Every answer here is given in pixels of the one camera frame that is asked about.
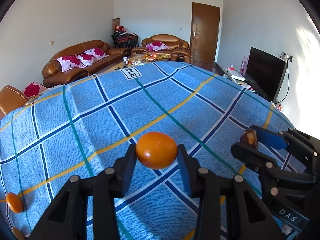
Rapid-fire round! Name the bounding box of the dark brown date fruit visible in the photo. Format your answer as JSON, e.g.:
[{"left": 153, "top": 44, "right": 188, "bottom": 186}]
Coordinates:
[{"left": 240, "top": 128, "right": 259, "bottom": 150}]

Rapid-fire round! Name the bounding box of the small orange kumquat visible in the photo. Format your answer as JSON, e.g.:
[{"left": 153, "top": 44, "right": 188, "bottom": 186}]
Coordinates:
[{"left": 5, "top": 192, "right": 24, "bottom": 213}]

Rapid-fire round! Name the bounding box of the right hand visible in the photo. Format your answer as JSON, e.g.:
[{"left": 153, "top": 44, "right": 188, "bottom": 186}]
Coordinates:
[{"left": 281, "top": 224, "right": 294, "bottom": 236}]

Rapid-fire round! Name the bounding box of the black television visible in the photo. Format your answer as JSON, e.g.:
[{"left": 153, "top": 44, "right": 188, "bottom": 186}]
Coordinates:
[{"left": 245, "top": 47, "right": 287, "bottom": 102}]

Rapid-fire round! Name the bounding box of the blue plaid tablecloth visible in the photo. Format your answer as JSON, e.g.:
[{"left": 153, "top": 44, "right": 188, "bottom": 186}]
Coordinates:
[{"left": 1, "top": 62, "right": 292, "bottom": 235}]

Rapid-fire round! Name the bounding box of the brown leather armchair right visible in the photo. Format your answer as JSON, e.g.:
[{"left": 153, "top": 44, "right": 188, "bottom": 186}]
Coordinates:
[{"left": 131, "top": 34, "right": 191, "bottom": 63}]

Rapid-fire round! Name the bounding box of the brown leather armchair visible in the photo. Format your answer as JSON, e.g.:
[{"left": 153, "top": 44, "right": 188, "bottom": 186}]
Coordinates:
[
  {"left": 0, "top": 81, "right": 48, "bottom": 119},
  {"left": 131, "top": 34, "right": 191, "bottom": 63}
]

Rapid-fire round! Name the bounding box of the brown leather armchair near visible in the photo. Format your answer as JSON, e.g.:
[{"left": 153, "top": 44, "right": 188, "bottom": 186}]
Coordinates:
[{"left": 0, "top": 81, "right": 48, "bottom": 119}]

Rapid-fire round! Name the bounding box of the brown wooden door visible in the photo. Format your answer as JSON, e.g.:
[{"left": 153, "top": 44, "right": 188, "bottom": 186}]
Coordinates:
[{"left": 190, "top": 2, "right": 220, "bottom": 71}]

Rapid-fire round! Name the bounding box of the pink floral armchair cushion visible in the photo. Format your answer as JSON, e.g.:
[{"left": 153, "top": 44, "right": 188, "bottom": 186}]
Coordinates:
[{"left": 146, "top": 41, "right": 170, "bottom": 51}]

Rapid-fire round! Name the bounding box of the brown leather three-seat sofa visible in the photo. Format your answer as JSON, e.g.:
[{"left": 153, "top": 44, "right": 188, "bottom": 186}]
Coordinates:
[{"left": 42, "top": 40, "right": 130, "bottom": 88}]

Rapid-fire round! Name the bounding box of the coffee table with items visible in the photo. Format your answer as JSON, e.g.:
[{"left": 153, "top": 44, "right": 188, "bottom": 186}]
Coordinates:
[{"left": 98, "top": 53, "right": 170, "bottom": 73}]

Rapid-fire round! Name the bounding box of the pink floral cushion left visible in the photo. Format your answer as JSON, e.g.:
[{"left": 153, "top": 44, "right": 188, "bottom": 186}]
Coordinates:
[{"left": 56, "top": 55, "right": 84, "bottom": 73}]

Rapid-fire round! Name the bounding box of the pink floral cushion right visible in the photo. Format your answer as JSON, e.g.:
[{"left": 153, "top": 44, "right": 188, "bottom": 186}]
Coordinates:
[{"left": 76, "top": 47, "right": 108, "bottom": 67}]

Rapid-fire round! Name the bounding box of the dark shelf with items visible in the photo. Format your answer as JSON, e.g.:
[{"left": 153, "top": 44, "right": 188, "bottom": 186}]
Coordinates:
[{"left": 111, "top": 18, "right": 139, "bottom": 49}]

